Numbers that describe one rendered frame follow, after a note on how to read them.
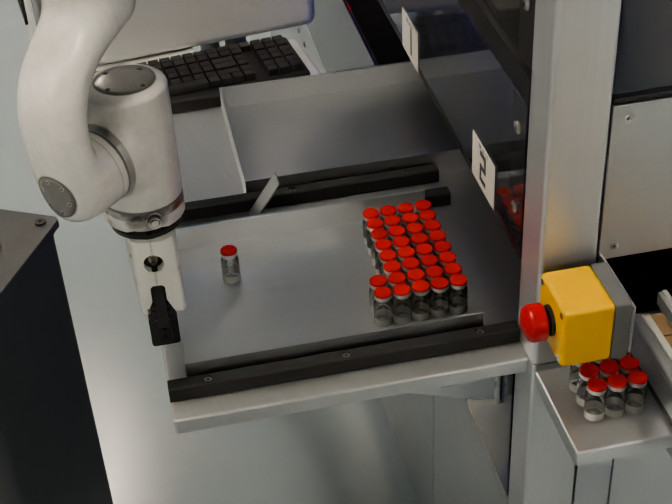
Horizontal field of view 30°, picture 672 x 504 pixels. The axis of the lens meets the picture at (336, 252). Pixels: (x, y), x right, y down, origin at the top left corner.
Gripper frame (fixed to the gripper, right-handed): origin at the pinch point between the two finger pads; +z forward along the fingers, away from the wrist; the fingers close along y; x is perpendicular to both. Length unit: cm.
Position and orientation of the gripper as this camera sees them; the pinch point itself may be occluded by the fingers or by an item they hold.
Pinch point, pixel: (164, 326)
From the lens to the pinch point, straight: 142.8
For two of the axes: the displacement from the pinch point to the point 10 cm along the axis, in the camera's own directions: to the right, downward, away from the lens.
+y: -2.0, -5.8, 7.9
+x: -9.8, 1.6, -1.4
